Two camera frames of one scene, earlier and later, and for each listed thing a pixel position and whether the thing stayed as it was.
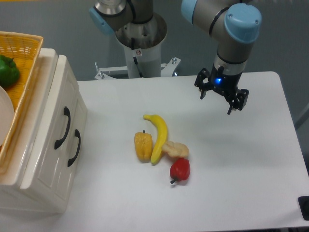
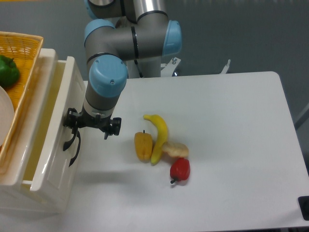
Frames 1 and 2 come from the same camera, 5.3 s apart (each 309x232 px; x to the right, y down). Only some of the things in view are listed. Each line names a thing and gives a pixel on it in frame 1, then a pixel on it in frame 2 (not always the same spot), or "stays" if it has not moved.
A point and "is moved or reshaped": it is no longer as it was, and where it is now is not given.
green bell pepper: x=9 y=72 stays
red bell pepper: x=180 y=169 stays
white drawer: x=44 y=167 is moved or reshaped
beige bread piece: x=175 y=149 stays
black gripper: x=227 y=84 -> x=74 y=119
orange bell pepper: x=143 y=146 stays
